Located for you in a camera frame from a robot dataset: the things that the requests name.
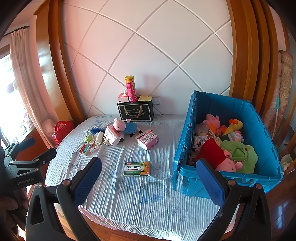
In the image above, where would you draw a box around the beige curtain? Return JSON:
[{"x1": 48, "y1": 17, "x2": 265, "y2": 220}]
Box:
[{"x1": 10, "y1": 27, "x2": 58, "y2": 149}]

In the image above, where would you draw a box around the green plush toy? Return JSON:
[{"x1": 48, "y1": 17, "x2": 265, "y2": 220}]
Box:
[{"x1": 220, "y1": 140, "x2": 258, "y2": 174}]

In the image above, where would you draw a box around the white box with red print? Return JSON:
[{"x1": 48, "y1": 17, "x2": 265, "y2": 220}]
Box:
[{"x1": 104, "y1": 127, "x2": 121, "y2": 146}]

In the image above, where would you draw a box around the teal white mop handle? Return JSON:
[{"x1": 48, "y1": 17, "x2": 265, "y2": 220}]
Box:
[{"x1": 272, "y1": 98, "x2": 280, "y2": 139}]

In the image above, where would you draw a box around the yellow duck plush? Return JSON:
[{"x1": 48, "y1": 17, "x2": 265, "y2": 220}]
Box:
[{"x1": 222, "y1": 119, "x2": 244, "y2": 136}]

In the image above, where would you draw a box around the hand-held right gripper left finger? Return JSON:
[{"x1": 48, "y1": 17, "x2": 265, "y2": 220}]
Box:
[{"x1": 25, "y1": 157, "x2": 102, "y2": 241}]

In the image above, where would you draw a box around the blue plastic storage crate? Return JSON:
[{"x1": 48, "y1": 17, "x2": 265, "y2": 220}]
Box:
[{"x1": 173, "y1": 91, "x2": 284, "y2": 197}]

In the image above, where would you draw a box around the pink white box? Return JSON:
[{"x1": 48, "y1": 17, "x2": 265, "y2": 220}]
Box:
[{"x1": 138, "y1": 134, "x2": 159, "y2": 151}]

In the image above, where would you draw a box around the person's left hand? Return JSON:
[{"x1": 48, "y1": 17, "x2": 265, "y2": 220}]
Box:
[{"x1": 0, "y1": 188, "x2": 29, "y2": 232}]

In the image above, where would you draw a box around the black gift box with ribbon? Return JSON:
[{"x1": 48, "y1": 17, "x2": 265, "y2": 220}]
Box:
[{"x1": 117, "y1": 100, "x2": 154, "y2": 122}]

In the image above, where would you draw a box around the white blue medicine box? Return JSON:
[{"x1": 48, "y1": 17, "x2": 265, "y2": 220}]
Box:
[{"x1": 135, "y1": 129, "x2": 155, "y2": 142}]

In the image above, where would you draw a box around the white patterned cloth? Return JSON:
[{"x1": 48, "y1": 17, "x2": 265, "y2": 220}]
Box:
[{"x1": 280, "y1": 153, "x2": 293, "y2": 168}]

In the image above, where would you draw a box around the pastel pink box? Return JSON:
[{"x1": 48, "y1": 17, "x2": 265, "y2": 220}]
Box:
[{"x1": 228, "y1": 130, "x2": 245, "y2": 143}]

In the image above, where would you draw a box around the small pink pig plush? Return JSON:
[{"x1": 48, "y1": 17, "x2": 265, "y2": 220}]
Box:
[{"x1": 202, "y1": 113, "x2": 221, "y2": 130}]

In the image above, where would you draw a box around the green medicine box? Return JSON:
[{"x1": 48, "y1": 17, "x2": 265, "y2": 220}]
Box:
[{"x1": 124, "y1": 161, "x2": 151, "y2": 177}]

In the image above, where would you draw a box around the rolled patterned carpet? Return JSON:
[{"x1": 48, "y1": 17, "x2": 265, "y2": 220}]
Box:
[{"x1": 264, "y1": 50, "x2": 294, "y2": 139}]

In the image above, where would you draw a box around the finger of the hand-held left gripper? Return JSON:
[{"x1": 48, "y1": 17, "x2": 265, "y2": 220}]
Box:
[
  {"x1": 4, "y1": 138, "x2": 36, "y2": 161},
  {"x1": 9, "y1": 148, "x2": 57, "y2": 172}
]

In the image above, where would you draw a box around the green red toothpaste box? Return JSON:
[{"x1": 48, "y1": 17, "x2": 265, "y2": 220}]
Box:
[{"x1": 78, "y1": 142, "x2": 90, "y2": 155}]

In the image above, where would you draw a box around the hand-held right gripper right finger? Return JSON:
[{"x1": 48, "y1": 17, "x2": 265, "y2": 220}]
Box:
[{"x1": 196, "y1": 158, "x2": 271, "y2": 241}]

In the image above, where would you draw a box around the window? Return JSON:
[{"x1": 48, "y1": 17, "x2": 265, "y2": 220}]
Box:
[{"x1": 0, "y1": 53, "x2": 35, "y2": 139}]

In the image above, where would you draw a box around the pig plush in red dress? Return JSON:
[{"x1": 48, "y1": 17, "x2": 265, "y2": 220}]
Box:
[{"x1": 194, "y1": 138, "x2": 244, "y2": 173}]

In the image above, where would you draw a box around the pink chips can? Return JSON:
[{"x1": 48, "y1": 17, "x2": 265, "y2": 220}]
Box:
[{"x1": 125, "y1": 75, "x2": 138, "y2": 103}]

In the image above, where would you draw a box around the blue patterned bed sheet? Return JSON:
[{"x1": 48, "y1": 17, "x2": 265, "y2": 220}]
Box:
[{"x1": 45, "y1": 114, "x2": 238, "y2": 234}]

